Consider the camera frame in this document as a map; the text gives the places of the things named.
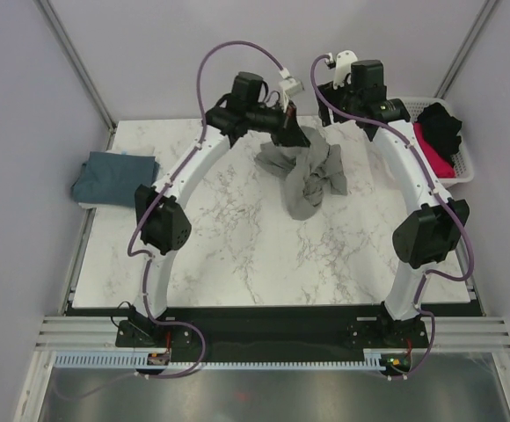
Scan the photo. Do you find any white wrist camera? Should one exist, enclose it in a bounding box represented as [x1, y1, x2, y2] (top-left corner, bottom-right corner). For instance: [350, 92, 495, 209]
[325, 50, 358, 90]
[279, 68, 304, 109]

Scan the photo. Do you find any folded blue t shirt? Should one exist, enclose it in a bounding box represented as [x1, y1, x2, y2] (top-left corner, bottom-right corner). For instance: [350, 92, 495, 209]
[70, 151, 159, 208]

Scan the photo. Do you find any right corner aluminium post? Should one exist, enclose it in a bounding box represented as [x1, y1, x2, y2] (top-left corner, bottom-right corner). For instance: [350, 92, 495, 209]
[434, 0, 502, 98]

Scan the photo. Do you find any left corner aluminium post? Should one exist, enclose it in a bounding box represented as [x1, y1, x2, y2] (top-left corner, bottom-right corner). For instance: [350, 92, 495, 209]
[33, 0, 115, 128]

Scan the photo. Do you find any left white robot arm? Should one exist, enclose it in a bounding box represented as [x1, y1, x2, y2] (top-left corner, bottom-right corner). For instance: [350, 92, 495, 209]
[116, 70, 310, 347]

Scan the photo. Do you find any aluminium frame rail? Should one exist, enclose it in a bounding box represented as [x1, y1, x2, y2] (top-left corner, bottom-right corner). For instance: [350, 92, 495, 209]
[36, 316, 510, 353]

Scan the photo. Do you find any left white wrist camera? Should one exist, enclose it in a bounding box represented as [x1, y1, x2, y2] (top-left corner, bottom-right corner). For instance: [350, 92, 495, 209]
[279, 68, 304, 109]

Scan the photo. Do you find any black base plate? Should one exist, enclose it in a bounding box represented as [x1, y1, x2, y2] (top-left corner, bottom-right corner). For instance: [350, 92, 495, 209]
[63, 302, 485, 363]

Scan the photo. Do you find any corner aluminium post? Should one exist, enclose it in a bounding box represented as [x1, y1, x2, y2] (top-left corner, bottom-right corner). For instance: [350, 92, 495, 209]
[434, 0, 502, 98]
[33, 0, 115, 128]

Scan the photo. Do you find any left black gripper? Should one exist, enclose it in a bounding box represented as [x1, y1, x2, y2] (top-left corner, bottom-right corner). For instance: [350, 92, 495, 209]
[244, 99, 308, 149]

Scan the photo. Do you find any white slotted cable duct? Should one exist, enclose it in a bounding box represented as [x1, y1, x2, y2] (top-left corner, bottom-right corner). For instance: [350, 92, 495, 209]
[54, 349, 413, 370]

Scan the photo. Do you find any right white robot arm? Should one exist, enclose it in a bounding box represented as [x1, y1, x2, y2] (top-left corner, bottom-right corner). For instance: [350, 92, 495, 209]
[312, 50, 470, 347]

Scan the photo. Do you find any white plastic basket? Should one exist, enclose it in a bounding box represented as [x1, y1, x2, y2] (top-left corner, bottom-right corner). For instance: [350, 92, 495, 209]
[400, 97, 474, 188]

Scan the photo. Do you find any black t shirt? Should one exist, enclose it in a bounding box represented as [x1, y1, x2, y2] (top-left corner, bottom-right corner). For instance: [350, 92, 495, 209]
[416, 102, 463, 164]

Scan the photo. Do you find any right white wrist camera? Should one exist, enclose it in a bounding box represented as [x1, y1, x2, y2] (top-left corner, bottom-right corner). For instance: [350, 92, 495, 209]
[325, 50, 358, 90]

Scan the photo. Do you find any red t shirt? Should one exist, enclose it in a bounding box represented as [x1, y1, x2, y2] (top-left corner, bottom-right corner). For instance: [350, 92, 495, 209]
[413, 122, 455, 178]

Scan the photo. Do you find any grey t shirt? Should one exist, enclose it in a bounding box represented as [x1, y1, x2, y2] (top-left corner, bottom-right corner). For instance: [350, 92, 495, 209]
[254, 126, 348, 221]

